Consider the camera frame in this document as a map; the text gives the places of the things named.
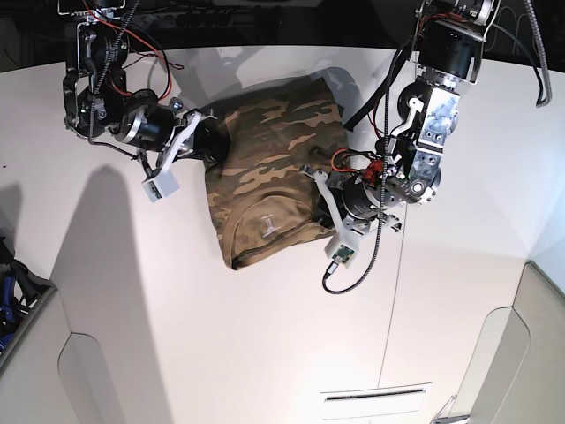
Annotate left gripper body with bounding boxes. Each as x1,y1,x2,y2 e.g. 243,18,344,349
299,165,402,236

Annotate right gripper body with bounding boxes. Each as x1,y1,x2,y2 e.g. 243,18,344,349
127,100,216,175

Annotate camouflage T-shirt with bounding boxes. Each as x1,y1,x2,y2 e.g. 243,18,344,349
205,77,347,270

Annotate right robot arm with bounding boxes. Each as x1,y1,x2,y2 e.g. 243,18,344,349
57,1,230,178

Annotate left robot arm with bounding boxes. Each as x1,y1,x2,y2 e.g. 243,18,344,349
301,1,501,238

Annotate black power strip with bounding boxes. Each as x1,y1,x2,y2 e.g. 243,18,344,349
132,10,234,29

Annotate blue and black clutter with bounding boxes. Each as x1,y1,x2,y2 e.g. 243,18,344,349
1,234,56,354

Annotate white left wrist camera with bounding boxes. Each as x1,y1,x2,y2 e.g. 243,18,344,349
324,231,363,268

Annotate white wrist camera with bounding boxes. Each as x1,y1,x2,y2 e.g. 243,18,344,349
142,171,179,202
324,231,363,268

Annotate black braided camera cable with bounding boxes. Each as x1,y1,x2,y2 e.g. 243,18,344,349
320,167,389,296

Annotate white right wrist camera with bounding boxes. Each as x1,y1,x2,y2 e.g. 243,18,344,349
142,171,179,202

